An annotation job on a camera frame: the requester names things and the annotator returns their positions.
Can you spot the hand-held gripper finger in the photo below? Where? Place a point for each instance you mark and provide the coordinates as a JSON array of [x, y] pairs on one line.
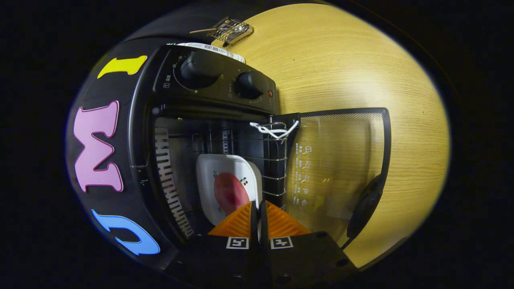
[[254, 224], [263, 224]]

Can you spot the round pink meat slice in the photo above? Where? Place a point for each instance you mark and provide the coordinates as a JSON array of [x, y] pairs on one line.
[[229, 192]]

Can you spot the white bottle green label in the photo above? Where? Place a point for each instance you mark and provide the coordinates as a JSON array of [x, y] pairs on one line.
[[217, 49]]

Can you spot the wooden spoon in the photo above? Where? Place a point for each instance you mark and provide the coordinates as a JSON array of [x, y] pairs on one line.
[[200, 31]]

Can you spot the black toaster oven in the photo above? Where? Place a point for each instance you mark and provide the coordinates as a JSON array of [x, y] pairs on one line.
[[225, 98]]

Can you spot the white square plate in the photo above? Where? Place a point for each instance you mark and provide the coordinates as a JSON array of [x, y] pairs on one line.
[[213, 164]]

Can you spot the white twist tie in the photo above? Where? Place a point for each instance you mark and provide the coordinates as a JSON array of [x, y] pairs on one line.
[[273, 131]]

